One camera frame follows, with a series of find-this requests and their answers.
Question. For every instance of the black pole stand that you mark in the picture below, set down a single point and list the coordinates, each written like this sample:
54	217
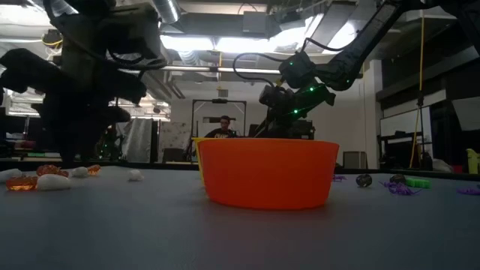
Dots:
420	123

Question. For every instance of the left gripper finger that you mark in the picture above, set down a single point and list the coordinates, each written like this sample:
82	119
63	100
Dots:
71	142

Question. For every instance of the black toy skull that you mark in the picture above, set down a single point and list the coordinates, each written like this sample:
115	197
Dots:
363	180
397	178

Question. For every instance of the background robot with green lights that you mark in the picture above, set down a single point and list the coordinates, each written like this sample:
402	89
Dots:
110	148

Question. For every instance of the long linear ceiling light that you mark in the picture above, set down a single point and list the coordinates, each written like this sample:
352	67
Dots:
195	69

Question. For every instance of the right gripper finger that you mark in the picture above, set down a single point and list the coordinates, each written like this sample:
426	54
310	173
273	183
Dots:
272	127
288	127

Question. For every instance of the white wall panel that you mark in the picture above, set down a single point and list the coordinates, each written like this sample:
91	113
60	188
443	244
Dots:
467	112

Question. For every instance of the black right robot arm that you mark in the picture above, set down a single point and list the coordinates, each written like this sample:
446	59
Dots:
356	56

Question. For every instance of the black gantry frame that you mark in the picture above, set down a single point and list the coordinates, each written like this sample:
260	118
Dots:
219	101

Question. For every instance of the purple toy spider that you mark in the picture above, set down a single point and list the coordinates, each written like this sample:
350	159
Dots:
339	178
468	191
400	188

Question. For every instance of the green toy skeleton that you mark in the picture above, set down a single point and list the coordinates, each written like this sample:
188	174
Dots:
417	182

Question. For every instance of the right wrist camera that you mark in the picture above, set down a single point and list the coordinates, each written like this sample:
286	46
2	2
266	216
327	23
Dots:
275	96

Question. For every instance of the blue-grey table mat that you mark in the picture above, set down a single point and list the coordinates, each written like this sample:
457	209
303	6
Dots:
240	240

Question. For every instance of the yellow plastic basket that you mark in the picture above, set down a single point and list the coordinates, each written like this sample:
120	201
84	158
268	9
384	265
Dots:
196	144

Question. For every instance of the grey box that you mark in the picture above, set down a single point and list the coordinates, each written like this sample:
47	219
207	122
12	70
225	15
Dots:
354	159

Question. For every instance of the orange plastic bowl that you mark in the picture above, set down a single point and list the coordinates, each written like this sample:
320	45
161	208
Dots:
268	172

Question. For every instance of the whiteboard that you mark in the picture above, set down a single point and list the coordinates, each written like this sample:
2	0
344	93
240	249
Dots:
401	122

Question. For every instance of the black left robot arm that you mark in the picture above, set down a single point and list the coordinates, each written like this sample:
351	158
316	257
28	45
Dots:
112	37

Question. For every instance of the grey plastic cover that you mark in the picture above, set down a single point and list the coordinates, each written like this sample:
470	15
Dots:
137	138

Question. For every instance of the large ceiling light panel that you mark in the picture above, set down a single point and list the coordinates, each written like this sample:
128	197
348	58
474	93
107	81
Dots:
240	45

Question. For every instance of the wide black monitor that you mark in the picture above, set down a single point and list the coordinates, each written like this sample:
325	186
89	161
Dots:
307	130

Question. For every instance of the yellow-green container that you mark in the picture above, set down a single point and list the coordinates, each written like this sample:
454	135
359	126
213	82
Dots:
473	161

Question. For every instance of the black shelf unit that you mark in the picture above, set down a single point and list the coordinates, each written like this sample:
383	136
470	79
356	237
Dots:
397	150

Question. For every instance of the white bag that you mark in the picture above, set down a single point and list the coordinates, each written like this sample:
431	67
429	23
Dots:
442	165

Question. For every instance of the grey wall vent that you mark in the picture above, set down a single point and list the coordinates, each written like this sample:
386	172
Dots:
223	93

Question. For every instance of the person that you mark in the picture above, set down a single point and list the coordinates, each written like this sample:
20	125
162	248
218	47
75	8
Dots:
224	122

